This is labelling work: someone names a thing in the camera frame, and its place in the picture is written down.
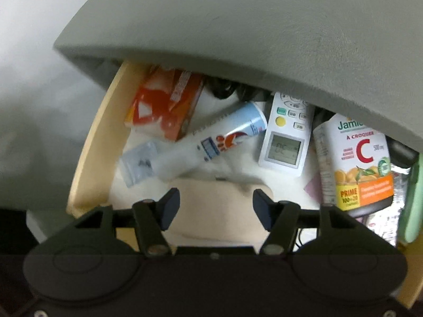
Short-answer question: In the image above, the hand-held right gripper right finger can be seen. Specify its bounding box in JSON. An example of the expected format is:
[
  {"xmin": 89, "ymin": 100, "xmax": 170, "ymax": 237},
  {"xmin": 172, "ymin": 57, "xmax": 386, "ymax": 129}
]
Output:
[{"xmin": 252, "ymin": 188, "xmax": 378, "ymax": 255}]

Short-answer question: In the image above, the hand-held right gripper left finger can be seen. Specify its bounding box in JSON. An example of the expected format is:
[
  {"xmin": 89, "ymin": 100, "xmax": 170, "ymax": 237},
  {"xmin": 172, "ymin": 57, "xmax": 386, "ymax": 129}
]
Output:
[{"xmin": 49, "ymin": 187, "xmax": 181, "ymax": 258}]

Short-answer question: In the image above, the beige glasses case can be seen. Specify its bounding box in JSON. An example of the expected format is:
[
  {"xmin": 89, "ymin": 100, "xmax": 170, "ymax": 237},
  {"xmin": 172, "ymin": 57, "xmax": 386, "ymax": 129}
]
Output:
[{"xmin": 164, "ymin": 178, "xmax": 275, "ymax": 249}]

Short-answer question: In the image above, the small clear zip bag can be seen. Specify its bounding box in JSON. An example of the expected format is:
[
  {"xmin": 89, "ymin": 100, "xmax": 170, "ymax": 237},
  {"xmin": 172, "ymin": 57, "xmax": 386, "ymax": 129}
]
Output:
[{"xmin": 119, "ymin": 140, "xmax": 163, "ymax": 188}]

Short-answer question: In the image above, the white spray bottle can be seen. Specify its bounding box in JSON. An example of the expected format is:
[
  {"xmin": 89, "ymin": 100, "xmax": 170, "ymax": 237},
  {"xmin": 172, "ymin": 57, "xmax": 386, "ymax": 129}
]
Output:
[{"xmin": 153, "ymin": 101, "xmax": 268, "ymax": 181}]

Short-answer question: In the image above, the grey drawer with metal handle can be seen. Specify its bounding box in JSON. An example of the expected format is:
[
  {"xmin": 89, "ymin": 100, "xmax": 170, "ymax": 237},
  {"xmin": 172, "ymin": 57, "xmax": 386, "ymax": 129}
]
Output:
[{"xmin": 66, "ymin": 60, "xmax": 423, "ymax": 309}]

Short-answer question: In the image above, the pink paper slip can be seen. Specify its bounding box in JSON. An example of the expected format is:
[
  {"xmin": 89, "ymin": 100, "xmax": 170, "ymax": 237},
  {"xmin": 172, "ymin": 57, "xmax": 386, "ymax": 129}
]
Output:
[{"xmin": 304, "ymin": 171, "xmax": 323, "ymax": 202}]

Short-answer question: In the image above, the white remote with display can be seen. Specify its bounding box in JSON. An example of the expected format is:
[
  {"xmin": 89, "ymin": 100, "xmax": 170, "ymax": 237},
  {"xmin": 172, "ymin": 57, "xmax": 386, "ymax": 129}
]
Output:
[{"xmin": 257, "ymin": 91, "xmax": 316, "ymax": 178}]

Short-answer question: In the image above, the vitamin bottle with orange label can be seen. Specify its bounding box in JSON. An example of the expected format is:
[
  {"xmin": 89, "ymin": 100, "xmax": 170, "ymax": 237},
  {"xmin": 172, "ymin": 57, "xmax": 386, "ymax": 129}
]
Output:
[{"xmin": 312, "ymin": 113, "xmax": 396, "ymax": 219}]

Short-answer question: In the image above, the orange and white box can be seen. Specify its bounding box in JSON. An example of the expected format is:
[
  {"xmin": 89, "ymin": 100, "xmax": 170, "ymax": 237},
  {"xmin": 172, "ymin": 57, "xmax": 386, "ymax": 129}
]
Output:
[{"xmin": 123, "ymin": 66, "xmax": 205, "ymax": 142}]

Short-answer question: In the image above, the silver foil packet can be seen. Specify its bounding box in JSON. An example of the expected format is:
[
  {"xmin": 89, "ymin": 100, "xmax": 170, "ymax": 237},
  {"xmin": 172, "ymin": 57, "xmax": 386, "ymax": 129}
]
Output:
[{"xmin": 363, "ymin": 168, "xmax": 412, "ymax": 245}]

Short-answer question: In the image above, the pale green case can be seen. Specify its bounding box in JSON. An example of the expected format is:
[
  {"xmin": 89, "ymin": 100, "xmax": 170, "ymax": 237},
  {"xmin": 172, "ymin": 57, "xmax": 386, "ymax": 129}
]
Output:
[{"xmin": 396, "ymin": 163, "xmax": 423, "ymax": 244}]

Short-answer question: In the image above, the grey fabric nightstand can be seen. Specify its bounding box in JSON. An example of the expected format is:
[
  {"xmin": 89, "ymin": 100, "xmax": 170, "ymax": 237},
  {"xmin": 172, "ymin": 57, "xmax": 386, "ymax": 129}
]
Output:
[{"xmin": 53, "ymin": 0, "xmax": 423, "ymax": 154}]

